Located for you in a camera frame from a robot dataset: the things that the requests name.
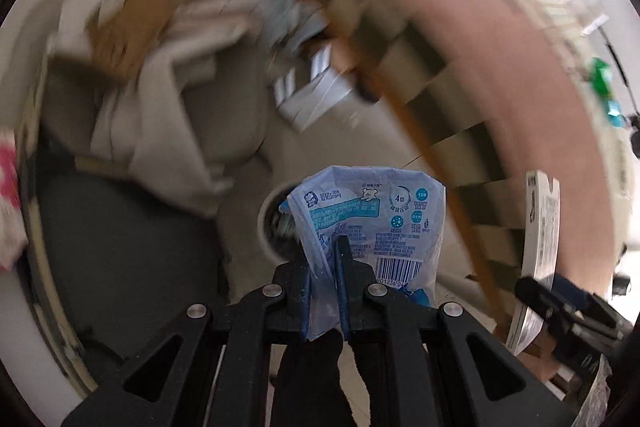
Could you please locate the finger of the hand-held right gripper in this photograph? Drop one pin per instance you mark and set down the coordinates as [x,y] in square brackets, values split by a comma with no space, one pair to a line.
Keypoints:
[575,292]
[537,297]

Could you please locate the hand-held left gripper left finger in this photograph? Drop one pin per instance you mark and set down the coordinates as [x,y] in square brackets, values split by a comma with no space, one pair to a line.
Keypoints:
[303,292]

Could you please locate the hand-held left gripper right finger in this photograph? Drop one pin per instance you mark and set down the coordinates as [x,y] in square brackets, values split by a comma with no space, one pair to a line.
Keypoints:
[343,282]

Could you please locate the long white carton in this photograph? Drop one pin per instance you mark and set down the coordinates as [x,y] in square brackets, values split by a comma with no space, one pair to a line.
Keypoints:
[542,232]

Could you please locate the blue and white plastic wrapper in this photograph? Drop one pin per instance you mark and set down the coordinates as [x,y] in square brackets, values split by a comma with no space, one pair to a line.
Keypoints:
[380,217]

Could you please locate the white rimmed trash can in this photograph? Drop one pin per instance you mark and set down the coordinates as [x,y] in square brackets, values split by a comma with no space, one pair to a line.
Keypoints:
[265,217]

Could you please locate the pile of white papers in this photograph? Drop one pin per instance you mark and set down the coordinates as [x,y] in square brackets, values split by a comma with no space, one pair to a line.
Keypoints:
[310,92]

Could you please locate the green and blue plastic wrapper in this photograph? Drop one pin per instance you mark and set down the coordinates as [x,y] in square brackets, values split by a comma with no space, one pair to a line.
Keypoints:
[600,77]

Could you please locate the white canvas bag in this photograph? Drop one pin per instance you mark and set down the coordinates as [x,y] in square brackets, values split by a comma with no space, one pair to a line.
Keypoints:
[160,122]

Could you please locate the pink and white cloth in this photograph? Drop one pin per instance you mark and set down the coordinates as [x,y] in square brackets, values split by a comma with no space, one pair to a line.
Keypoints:
[9,187]

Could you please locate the cardboard box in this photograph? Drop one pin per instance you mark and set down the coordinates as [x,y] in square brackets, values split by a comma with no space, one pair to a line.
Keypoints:
[130,27]

